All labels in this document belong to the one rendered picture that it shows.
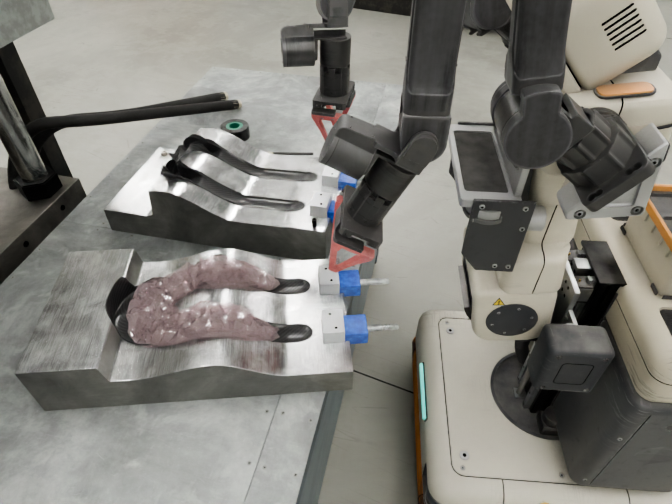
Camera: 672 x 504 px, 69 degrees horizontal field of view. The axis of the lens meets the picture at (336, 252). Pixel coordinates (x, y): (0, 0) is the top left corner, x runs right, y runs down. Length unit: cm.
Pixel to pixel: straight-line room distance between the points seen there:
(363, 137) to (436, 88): 11
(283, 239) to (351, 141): 43
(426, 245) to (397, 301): 37
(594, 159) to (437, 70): 22
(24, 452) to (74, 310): 22
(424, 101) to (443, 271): 163
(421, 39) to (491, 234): 41
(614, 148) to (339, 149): 33
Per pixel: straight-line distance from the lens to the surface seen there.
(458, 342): 160
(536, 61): 61
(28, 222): 137
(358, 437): 171
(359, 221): 70
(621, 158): 70
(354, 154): 64
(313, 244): 101
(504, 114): 64
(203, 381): 83
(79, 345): 86
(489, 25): 100
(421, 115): 61
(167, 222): 112
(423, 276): 215
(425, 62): 59
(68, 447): 91
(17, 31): 156
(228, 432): 84
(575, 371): 111
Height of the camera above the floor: 154
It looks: 44 degrees down
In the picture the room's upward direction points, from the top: straight up
